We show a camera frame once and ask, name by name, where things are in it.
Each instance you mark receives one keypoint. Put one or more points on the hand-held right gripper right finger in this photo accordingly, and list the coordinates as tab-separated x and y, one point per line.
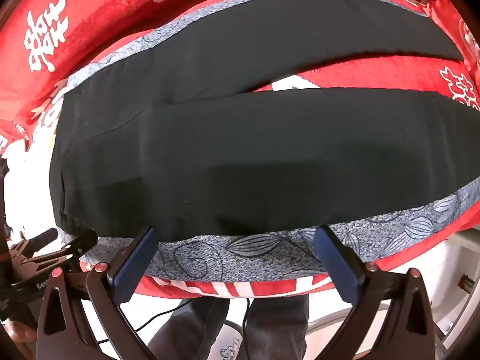
333	266

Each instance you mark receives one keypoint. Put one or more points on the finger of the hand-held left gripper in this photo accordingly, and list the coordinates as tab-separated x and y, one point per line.
41	237
77	245

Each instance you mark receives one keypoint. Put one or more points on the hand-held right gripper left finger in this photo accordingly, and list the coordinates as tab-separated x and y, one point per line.
135	266

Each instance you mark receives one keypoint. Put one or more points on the black and grey patterned pants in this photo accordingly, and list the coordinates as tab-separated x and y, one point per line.
240	150

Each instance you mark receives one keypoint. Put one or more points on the person's left hand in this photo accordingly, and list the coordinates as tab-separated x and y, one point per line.
17	332

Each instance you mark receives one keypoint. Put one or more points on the person's right leg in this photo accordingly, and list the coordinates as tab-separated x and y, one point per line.
277	322

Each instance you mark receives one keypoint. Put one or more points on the white cabinet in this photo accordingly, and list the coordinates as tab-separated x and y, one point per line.
450	270

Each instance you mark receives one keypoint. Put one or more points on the grey slipper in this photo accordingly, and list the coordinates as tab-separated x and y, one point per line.
228	345

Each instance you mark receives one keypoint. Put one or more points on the red printed blanket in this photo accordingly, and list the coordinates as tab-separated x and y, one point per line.
112	18

